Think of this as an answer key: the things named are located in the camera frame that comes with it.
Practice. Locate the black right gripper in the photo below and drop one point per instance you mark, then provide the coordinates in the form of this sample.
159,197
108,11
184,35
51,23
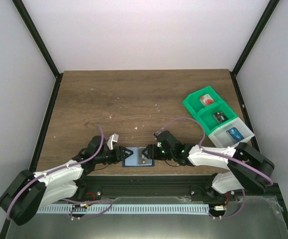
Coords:
152,151

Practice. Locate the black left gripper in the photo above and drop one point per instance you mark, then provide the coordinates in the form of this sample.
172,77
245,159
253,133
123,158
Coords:
121,154

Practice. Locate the blue leather card holder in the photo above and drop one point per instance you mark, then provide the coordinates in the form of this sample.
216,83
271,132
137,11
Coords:
133,161

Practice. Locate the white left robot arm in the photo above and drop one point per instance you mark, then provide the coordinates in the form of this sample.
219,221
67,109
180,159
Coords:
31,191

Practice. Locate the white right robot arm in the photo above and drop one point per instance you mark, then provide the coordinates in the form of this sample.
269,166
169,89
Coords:
246,168

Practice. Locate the red white card in bin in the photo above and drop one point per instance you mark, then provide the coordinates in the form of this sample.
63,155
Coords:
206,100

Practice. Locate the dark card in bin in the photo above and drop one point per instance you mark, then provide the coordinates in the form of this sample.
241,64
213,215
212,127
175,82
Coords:
220,117

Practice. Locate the blue card in bin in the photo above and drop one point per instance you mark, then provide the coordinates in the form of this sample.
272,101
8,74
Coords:
235,134

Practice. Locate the green bin far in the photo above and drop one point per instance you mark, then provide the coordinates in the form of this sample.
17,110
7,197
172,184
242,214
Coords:
192,103

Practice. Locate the green bin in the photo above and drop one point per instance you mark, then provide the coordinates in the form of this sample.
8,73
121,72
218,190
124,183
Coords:
192,103
208,122

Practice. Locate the green bin middle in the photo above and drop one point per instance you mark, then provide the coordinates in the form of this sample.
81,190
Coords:
208,122

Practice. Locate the white bin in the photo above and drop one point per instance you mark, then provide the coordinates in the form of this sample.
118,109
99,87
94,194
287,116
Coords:
221,139

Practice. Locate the metal front plate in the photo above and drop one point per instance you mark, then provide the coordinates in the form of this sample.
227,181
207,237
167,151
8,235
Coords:
260,218

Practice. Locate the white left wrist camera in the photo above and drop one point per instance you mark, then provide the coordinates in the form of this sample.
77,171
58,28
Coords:
113,139

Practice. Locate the black front frame rail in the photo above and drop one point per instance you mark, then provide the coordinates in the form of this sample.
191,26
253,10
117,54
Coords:
195,187

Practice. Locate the light blue slotted cable duct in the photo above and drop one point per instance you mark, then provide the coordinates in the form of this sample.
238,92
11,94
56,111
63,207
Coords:
127,209

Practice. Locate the black frame post left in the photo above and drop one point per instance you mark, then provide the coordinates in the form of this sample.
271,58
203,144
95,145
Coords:
24,14

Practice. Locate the black frame post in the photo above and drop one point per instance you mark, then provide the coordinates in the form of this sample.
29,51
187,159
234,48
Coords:
24,14
267,13

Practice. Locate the black frame post right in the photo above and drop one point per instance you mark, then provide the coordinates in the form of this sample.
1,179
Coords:
267,13

